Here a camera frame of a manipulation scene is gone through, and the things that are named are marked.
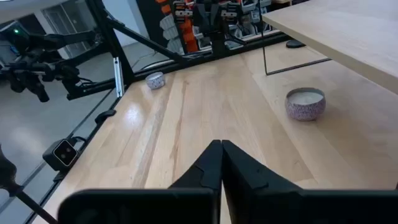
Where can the black rod with knob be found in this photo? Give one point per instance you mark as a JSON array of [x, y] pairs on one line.
[[7, 171]]

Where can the black robot arm with green light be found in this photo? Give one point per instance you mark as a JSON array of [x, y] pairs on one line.
[[37, 68]]

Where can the black rack with orange parts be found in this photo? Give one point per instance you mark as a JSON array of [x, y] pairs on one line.
[[188, 34]]

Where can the blue speckled candle tin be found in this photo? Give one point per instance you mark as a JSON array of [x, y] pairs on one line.
[[155, 81]]

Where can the wooden shelf with black legs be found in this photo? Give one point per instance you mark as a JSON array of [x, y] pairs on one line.
[[342, 31]]

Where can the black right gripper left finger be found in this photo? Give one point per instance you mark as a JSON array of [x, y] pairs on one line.
[[140, 207]]

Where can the small camera in black mount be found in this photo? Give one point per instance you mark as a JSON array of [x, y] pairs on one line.
[[60, 154]]

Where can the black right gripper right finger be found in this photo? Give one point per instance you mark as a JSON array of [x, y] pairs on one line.
[[295, 207]]

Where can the black table clamp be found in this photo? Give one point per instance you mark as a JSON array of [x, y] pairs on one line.
[[105, 115]]

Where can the pink patterned candle tin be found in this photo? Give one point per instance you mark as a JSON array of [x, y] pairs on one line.
[[305, 105]]

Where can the silver aluminium bracket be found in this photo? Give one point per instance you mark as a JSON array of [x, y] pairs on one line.
[[118, 77]]

